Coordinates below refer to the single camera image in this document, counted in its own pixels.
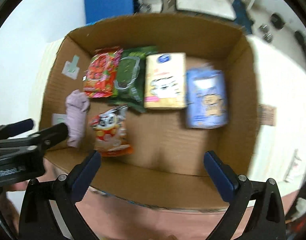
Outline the yellow tissue pack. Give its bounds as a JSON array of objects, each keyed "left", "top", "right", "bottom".
[{"left": 144, "top": 53, "right": 187, "bottom": 109}]

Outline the small brown card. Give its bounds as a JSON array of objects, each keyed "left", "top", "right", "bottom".
[{"left": 259, "top": 105, "right": 277, "bottom": 126}]

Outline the red floral wipes pack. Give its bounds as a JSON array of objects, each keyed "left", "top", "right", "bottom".
[{"left": 83, "top": 46, "right": 123, "bottom": 99}]

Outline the pink sock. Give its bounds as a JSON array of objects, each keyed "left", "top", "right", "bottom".
[{"left": 65, "top": 89, "right": 90, "bottom": 148}]

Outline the green wet wipes pack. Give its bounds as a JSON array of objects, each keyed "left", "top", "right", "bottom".
[{"left": 109, "top": 46, "right": 158, "bottom": 113}]

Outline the red cartoon snack pack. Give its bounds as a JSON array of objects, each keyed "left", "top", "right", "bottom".
[{"left": 89, "top": 105, "right": 133, "bottom": 157}]

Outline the chrome dumbbell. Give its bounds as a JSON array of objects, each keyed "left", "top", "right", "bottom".
[
  {"left": 263, "top": 33, "right": 273, "bottom": 43},
  {"left": 259, "top": 24, "right": 270, "bottom": 34}
]

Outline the blue foam mat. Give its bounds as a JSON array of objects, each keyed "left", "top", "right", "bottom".
[{"left": 84, "top": 0, "right": 133, "bottom": 24}]

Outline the blue tissue pack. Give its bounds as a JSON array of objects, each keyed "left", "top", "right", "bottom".
[{"left": 186, "top": 64, "right": 228, "bottom": 129}]

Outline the black blue weight bench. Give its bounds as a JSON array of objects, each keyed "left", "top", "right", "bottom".
[{"left": 232, "top": 0, "right": 253, "bottom": 35}]

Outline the floor barbell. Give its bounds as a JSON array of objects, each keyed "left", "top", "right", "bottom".
[{"left": 270, "top": 12, "right": 306, "bottom": 47}]

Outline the cardboard box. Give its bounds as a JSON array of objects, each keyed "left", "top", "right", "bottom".
[{"left": 39, "top": 14, "right": 259, "bottom": 210}]

